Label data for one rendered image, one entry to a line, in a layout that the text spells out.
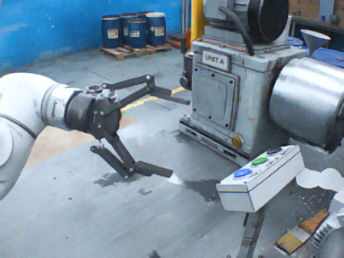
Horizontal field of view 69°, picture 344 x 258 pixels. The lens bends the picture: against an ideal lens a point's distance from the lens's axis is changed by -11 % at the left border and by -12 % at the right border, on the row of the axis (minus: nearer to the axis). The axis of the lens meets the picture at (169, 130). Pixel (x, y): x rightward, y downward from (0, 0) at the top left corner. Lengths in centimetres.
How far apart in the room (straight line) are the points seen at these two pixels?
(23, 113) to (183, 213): 47
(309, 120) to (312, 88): 8
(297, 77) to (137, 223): 57
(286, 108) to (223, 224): 35
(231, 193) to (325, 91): 41
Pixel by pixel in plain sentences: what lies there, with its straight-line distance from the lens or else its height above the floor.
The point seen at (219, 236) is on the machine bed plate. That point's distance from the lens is 72.
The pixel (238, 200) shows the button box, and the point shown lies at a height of 105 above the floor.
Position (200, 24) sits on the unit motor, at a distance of 106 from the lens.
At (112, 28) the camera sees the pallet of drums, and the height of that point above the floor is 53.
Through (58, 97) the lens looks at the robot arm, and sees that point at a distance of 56.
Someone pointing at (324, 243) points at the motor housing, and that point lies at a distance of 49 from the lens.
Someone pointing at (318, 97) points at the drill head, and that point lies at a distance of 76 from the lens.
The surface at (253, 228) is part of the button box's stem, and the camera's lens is 59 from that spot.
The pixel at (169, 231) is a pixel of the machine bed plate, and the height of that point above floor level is 80.
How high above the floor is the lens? 135
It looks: 30 degrees down
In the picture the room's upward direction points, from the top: straight up
